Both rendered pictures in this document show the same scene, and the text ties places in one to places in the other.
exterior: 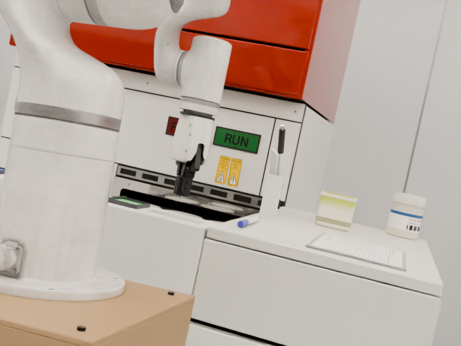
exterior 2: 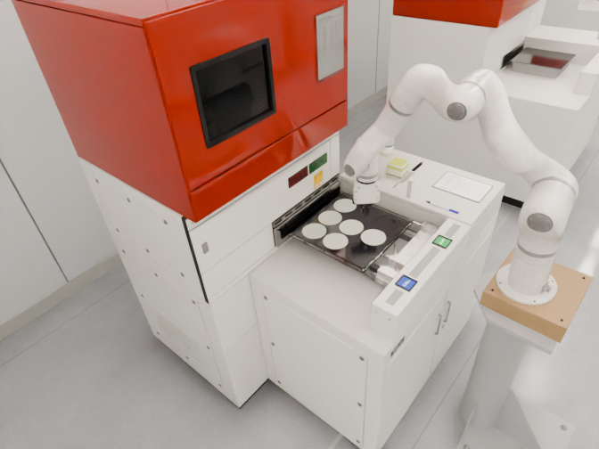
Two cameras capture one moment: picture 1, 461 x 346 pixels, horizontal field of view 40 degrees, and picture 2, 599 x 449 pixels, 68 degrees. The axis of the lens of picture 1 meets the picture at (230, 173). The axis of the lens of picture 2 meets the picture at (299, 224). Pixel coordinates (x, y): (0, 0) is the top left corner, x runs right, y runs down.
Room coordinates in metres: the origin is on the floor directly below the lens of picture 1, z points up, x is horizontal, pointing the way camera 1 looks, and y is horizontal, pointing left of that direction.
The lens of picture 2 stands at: (0.91, 1.46, 2.05)
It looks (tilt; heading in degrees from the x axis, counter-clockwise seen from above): 38 degrees down; 298
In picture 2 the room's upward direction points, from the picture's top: 5 degrees counter-clockwise
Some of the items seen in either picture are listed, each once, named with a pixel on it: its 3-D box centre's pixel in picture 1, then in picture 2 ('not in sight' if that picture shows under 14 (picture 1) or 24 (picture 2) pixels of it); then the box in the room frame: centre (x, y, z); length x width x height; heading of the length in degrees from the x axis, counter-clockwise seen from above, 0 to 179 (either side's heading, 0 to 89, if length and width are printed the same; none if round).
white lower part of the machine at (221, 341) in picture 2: not in sight; (240, 279); (1.99, 0.16, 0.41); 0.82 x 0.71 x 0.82; 75
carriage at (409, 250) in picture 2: not in sight; (410, 257); (1.14, 0.17, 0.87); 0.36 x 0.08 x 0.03; 75
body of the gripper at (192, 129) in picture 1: (193, 136); (366, 188); (1.35, 0.09, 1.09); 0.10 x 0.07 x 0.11; 27
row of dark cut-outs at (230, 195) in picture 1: (195, 187); (307, 199); (1.61, 0.08, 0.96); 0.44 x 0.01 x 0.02; 75
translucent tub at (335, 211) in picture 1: (335, 211); (397, 168); (1.31, -0.23, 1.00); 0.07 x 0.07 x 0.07; 79
